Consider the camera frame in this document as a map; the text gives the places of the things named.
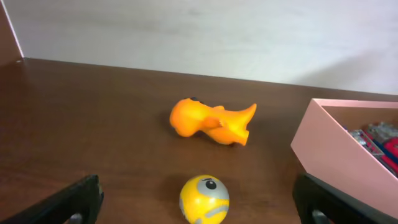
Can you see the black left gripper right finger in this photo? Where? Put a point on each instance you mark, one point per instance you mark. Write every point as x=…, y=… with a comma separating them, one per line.
x=318, y=202

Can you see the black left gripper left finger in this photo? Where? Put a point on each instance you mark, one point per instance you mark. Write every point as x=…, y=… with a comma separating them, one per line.
x=80, y=202

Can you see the pink cardboard box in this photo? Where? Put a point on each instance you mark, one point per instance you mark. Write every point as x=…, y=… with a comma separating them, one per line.
x=326, y=150

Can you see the red toy fire truck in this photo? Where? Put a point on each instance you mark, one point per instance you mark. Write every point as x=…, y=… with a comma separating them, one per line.
x=385, y=136

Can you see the red toy truck grey front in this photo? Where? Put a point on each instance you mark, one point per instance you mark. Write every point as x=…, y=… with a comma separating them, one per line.
x=366, y=142

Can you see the yellow minion ball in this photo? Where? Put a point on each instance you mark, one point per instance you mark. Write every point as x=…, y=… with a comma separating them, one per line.
x=204, y=199

